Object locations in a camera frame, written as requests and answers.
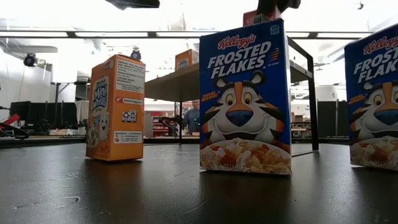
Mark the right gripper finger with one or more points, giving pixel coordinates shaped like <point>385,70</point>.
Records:
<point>267,6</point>

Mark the red Froot Loops cereal box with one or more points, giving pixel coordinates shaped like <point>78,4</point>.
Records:
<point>248,18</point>

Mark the blue Frosted Flakes cereal box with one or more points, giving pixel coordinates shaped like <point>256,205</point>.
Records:
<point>245,62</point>
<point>373,77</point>

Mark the orange Mini Wheats cereal box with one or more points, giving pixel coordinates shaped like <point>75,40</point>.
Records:
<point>185,60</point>
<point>124,124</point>

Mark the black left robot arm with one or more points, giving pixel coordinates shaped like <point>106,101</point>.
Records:
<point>136,3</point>

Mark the black background robot arm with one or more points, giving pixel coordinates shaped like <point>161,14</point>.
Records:
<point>169,123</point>

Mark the black partition panel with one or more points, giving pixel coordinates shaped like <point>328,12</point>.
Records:
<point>332,118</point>
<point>43,115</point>

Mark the person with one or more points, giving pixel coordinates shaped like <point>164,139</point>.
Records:
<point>192,116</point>

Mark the red storage rack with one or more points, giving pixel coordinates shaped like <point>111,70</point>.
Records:
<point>161,124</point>

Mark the white cloth cover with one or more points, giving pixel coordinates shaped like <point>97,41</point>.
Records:
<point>82,112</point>

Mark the black background table stand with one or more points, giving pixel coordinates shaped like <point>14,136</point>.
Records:
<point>62,83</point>

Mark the red bar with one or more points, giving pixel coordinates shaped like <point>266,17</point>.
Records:
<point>12,119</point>

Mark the black ceiling camera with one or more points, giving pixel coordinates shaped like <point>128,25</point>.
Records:
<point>136,54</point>
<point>30,59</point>

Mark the black ceiling rail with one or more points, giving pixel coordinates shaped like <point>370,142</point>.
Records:
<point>71,34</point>

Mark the black metal table frame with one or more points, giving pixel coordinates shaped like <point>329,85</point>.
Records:
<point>46,140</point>

